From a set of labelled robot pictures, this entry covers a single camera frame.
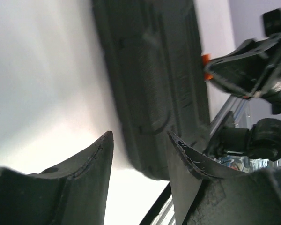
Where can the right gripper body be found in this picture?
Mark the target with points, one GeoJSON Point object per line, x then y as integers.
{"type": "Point", "coordinates": [269, 79]}

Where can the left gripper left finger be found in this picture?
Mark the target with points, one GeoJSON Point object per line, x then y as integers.
{"type": "Point", "coordinates": [73, 192]}

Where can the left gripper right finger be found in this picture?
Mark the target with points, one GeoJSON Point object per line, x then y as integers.
{"type": "Point", "coordinates": [205, 192]}

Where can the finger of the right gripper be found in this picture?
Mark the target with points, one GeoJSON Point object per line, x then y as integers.
{"type": "Point", "coordinates": [241, 72]}

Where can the black plastic tool case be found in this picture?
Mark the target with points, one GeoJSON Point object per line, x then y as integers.
{"type": "Point", "coordinates": [152, 51]}

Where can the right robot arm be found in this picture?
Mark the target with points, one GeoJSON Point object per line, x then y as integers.
{"type": "Point", "coordinates": [262, 141]}

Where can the aluminium frame rail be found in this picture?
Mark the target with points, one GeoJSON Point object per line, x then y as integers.
{"type": "Point", "coordinates": [172, 206]}

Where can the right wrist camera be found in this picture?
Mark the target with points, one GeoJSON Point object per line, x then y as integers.
{"type": "Point", "coordinates": [272, 22]}

